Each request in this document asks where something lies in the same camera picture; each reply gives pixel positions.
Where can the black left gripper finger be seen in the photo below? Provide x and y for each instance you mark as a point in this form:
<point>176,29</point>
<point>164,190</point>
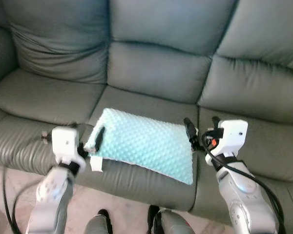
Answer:
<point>99,137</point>
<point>74,125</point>

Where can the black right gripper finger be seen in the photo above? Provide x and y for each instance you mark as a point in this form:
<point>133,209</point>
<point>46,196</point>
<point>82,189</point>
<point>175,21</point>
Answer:
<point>189,130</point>
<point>216,122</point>

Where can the teal dotted pillow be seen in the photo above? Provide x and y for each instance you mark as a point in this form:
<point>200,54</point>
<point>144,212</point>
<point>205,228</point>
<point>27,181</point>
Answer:
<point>141,144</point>

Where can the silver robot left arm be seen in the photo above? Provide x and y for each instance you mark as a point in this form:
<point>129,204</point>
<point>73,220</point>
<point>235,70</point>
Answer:
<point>51,195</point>

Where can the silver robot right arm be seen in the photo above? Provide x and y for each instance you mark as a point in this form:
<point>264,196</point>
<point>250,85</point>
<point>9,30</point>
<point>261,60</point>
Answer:
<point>241,195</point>

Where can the grey-green leather sofa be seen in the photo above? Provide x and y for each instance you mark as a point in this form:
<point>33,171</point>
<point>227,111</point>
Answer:
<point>156,68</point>

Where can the grey robot left leg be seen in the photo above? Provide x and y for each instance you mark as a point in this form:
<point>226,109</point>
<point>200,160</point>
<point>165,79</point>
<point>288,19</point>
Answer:
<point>98,225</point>

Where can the grey robot leg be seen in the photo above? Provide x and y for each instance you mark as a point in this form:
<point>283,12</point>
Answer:
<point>98,225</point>
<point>173,224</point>

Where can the grey robot right leg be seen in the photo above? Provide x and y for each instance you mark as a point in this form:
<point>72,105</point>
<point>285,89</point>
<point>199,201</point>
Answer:
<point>173,224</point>

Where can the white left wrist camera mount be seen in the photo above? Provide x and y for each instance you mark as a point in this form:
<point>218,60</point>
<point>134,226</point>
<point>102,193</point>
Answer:
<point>66,141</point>

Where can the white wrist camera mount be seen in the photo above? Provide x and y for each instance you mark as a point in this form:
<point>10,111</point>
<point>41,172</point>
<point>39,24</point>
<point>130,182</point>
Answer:
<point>66,141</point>
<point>233,134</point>

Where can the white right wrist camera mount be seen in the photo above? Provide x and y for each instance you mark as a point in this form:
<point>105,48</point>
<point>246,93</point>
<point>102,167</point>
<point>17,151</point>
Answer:
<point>233,134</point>

